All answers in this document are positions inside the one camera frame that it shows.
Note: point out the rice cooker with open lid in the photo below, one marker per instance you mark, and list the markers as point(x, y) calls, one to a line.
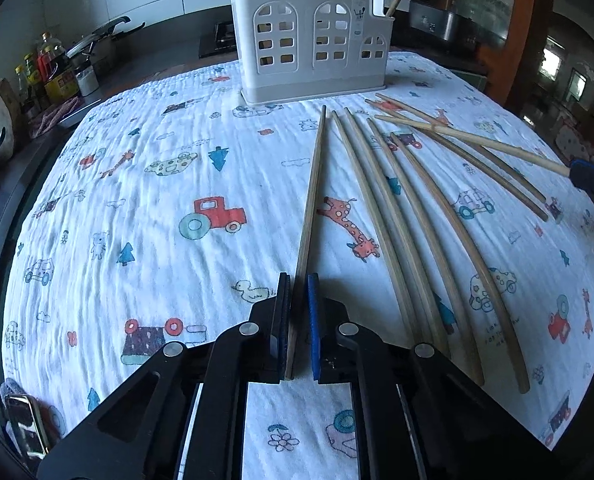
point(437, 22)

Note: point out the white plastic chopstick holder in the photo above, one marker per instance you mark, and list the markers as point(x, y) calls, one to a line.
point(302, 75)

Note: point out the large oil bottle yellow label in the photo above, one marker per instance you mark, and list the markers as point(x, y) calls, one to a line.
point(61, 85)

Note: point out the grey knit cloth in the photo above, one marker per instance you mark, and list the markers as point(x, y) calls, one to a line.
point(11, 388)

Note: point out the small white jar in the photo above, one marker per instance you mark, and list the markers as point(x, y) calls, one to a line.
point(87, 81)

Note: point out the dark sauce bottle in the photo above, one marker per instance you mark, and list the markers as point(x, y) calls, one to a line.
point(34, 82)

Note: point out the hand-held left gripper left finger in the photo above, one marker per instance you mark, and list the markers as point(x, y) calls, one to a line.
point(279, 340)

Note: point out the dark glossy object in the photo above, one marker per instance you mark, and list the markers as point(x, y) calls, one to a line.
point(24, 425)

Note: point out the pink rag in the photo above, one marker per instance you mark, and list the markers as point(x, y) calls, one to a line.
point(52, 117)

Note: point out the black gas stove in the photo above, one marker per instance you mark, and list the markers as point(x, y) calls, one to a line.
point(222, 37)

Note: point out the white printed cloth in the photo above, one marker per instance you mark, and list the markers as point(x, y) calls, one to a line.
point(177, 270)

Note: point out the pan with metal lid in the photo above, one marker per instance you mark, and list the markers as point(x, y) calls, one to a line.
point(99, 42)

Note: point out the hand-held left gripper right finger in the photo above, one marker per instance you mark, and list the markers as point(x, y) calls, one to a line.
point(314, 330)

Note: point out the wooden cabinet with glass door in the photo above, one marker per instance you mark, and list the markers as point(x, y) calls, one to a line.
point(519, 45)

